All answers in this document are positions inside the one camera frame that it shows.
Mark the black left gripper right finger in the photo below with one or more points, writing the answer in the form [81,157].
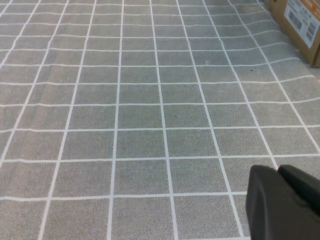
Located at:
[305,190]

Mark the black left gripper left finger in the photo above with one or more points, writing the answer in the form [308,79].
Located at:
[270,212]

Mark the brown cardboard shoe box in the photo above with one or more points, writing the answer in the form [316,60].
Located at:
[300,47]

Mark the grey white-grid tablecloth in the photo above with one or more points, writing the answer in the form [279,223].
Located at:
[125,100]

